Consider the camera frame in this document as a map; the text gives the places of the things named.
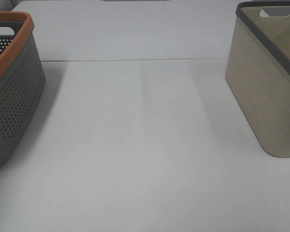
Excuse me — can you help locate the beige basket grey rim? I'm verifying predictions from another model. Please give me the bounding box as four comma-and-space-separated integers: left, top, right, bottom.
225, 1, 290, 158

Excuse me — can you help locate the grey perforated basket orange rim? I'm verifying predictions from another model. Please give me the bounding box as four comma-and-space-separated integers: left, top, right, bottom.
0, 11, 45, 167

